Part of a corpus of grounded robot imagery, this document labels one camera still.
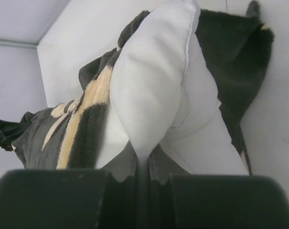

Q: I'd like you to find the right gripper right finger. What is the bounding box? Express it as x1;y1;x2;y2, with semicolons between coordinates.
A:
149;146;289;229

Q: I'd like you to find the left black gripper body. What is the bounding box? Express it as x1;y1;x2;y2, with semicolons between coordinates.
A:
0;119;27;152

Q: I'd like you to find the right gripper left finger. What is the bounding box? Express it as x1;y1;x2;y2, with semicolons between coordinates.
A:
0;144;137;229

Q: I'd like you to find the black beige patterned pillowcase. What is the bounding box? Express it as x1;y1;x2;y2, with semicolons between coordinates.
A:
11;0;274;175

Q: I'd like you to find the white pillow insert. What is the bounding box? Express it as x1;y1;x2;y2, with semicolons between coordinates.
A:
96;0;250;176

